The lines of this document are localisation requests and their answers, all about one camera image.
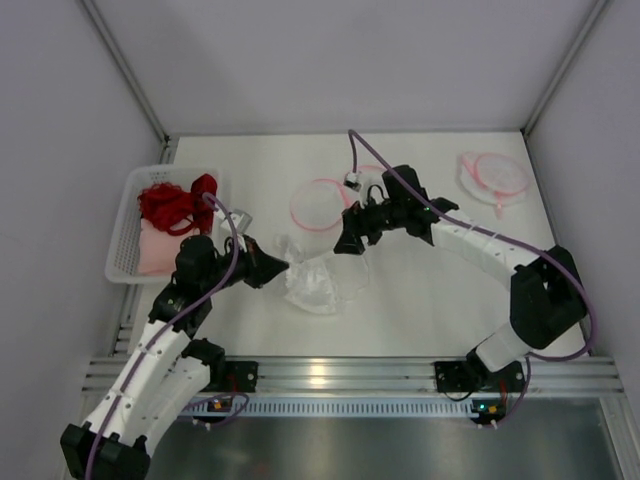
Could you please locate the white bra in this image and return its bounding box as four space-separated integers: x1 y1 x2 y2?
273 235 370 316

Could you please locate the perforated cable tray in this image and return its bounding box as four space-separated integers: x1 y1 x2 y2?
180 397 502 418

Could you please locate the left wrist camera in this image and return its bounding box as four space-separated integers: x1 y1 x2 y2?
214 209 253 250

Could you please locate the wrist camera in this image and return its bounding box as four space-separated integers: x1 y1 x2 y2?
343 170 368 192
214 209 253 250

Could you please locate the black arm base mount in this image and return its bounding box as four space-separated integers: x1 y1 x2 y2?
433 360 526 394

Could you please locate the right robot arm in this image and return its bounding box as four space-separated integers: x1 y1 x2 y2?
334 165 587 372

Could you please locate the red lace garment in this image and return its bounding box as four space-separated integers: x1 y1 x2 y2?
137 174 218 237

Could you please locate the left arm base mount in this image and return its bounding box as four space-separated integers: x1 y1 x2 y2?
203 360 259 393

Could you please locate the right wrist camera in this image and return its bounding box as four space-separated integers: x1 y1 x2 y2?
343 170 368 192

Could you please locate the aluminium rail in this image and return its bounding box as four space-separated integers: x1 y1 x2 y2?
82 355 626 396

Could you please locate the pink-trimmed mesh laundry bag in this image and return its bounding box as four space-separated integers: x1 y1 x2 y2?
289 165 386 233

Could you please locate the pink garment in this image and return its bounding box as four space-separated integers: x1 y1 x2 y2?
138 219 182 276

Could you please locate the white plastic basket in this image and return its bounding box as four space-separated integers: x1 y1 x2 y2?
103 164 232 286

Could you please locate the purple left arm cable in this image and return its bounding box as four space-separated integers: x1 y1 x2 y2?
82 193 251 480

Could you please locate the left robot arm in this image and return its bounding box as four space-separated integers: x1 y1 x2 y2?
60 235 289 479

